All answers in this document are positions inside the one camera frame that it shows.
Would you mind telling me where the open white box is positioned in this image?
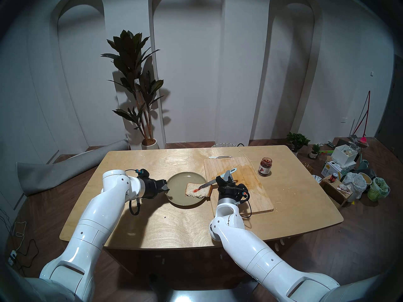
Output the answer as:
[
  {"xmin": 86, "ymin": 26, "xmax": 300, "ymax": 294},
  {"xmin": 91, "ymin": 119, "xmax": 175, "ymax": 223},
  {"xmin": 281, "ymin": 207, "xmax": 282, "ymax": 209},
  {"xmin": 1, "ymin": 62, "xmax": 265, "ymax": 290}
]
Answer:
[{"xmin": 331, "ymin": 144, "xmax": 359, "ymax": 166}]

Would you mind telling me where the white and yellow carton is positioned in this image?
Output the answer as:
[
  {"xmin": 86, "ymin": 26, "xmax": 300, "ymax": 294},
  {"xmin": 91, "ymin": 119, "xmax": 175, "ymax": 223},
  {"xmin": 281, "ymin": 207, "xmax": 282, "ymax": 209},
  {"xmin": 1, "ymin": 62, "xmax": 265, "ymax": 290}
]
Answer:
[{"xmin": 321, "ymin": 161, "xmax": 347, "ymax": 180}]

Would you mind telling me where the metal robot base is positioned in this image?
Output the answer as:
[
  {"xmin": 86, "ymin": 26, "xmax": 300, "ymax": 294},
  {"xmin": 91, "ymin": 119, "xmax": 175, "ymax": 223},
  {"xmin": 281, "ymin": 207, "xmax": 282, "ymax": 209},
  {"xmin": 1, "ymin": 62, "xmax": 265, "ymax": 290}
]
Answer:
[{"xmin": 148, "ymin": 273, "xmax": 262, "ymax": 302}]

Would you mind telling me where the bushy small potted plant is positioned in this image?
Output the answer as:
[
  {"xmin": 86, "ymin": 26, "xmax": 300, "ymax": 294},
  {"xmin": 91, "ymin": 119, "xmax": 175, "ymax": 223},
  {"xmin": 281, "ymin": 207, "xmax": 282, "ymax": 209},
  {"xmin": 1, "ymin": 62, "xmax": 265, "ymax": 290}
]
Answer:
[{"xmin": 286, "ymin": 132, "xmax": 310, "ymax": 156}]

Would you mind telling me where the white plastic bag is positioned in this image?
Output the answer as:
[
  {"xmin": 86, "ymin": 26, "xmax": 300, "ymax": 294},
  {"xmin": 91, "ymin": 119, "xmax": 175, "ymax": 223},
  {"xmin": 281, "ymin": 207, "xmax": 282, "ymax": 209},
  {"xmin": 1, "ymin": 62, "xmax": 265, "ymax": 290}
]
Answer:
[{"xmin": 342, "ymin": 172, "xmax": 367, "ymax": 200}]

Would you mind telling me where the rolled grey mat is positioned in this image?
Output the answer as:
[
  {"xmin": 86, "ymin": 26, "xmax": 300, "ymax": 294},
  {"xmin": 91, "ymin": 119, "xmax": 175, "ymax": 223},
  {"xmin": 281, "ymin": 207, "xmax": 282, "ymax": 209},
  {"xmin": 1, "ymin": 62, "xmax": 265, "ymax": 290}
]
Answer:
[{"xmin": 16, "ymin": 139, "xmax": 130, "ymax": 197}]

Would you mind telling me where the dark door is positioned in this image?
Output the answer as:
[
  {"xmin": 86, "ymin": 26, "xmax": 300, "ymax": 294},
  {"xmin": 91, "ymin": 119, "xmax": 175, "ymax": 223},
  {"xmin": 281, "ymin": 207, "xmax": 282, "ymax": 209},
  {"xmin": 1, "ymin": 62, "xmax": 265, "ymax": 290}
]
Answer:
[{"xmin": 375, "ymin": 54, "xmax": 403, "ymax": 163}]

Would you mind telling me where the wooden cutting board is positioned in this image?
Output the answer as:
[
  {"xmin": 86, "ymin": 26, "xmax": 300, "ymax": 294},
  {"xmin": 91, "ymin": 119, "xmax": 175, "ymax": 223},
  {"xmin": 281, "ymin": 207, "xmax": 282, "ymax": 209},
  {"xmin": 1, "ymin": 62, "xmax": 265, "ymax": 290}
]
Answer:
[{"xmin": 203, "ymin": 156, "xmax": 274, "ymax": 217}]

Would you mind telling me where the glass jam jar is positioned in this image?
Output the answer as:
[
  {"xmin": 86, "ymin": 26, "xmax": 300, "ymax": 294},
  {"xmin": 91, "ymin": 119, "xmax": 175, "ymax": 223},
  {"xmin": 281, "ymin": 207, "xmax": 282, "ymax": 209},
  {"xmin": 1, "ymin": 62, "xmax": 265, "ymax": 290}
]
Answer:
[{"xmin": 259, "ymin": 157, "xmax": 273, "ymax": 176}]

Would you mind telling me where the slice of bread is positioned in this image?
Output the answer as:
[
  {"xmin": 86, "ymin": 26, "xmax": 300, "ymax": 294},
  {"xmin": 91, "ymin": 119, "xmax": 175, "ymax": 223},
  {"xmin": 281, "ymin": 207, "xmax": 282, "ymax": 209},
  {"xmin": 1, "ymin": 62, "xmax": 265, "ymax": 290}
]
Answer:
[{"xmin": 185, "ymin": 182, "xmax": 213, "ymax": 199}]

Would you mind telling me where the round green plate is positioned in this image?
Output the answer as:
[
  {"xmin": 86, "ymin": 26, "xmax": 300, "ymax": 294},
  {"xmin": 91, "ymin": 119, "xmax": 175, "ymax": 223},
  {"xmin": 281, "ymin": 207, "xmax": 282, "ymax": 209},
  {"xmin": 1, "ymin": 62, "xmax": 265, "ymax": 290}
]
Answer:
[{"xmin": 165, "ymin": 171, "xmax": 210, "ymax": 206}]

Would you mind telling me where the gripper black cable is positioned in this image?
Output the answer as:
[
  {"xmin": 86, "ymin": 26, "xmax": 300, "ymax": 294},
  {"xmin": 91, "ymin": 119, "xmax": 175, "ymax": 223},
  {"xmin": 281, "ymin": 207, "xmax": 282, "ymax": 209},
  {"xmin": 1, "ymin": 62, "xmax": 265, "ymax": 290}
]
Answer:
[
  {"xmin": 125, "ymin": 168, "xmax": 149, "ymax": 216},
  {"xmin": 238, "ymin": 191, "xmax": 253, "ymax": 219}
]

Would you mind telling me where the tall potted leafy plant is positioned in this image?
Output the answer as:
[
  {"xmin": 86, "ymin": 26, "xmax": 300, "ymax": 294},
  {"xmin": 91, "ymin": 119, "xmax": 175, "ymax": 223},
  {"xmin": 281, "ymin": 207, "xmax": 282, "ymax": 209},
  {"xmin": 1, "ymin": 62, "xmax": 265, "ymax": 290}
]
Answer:
[{"xmin": 101, "ymin": 30, "xmax": 165, "ymax": 150}]

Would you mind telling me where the red-handled broom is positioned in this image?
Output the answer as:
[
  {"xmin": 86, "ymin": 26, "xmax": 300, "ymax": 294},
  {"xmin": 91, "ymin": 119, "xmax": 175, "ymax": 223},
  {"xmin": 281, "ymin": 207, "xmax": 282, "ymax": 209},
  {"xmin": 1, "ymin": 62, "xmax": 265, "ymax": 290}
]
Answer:
[{"xmin": 350, "ymin": 91, "xmax": 371, "ymax": 144}]

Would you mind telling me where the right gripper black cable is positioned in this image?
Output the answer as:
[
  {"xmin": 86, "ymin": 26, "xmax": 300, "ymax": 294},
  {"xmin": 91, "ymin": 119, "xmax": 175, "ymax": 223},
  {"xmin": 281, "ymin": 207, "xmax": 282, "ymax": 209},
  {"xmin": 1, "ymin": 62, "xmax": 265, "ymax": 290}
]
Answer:
[{"xmin": 238, "ymin": 191, "xmax": 253, "ymax": 219}]

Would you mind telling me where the floor cable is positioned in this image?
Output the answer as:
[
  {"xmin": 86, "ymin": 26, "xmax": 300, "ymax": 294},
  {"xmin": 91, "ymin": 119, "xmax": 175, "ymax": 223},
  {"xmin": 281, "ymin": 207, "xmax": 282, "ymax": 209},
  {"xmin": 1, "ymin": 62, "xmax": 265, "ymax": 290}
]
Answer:
[{"xmin": 0, "ymin": 207, "xmax": 40, "ymax": 270}]

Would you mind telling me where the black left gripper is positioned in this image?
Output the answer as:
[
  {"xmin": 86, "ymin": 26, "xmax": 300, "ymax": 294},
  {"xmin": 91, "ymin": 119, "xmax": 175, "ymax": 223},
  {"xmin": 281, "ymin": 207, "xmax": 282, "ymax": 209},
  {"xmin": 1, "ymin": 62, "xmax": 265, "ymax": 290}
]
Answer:
[{"xmin": 140, "ymin": 177, "xmax": 170, "ymax": 200}]

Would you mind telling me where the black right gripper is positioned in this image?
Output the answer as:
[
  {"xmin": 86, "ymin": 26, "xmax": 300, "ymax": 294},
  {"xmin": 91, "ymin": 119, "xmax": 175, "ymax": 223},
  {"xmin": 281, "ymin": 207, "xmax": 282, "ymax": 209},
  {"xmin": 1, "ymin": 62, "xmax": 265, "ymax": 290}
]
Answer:
[{"xmin": 217, "ymin": 175, "xmax": 251, "ymax": 206}]

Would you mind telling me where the knife with pale blue handle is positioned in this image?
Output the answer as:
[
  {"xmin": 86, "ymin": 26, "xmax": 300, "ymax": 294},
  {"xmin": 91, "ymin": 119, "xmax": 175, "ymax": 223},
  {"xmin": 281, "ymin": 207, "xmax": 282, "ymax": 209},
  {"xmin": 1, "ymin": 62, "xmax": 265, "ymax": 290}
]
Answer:
[{"xmin": 197, "ymin": 168, "xmax": 237, "ymax": 190}]

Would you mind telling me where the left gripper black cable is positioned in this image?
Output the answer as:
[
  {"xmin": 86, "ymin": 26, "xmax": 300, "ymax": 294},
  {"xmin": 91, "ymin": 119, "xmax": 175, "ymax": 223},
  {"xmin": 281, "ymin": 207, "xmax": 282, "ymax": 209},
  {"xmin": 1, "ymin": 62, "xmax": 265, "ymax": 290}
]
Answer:
[{"xmin": 125, "ymin": 168, "xmax": 149, "ymax": 216}]

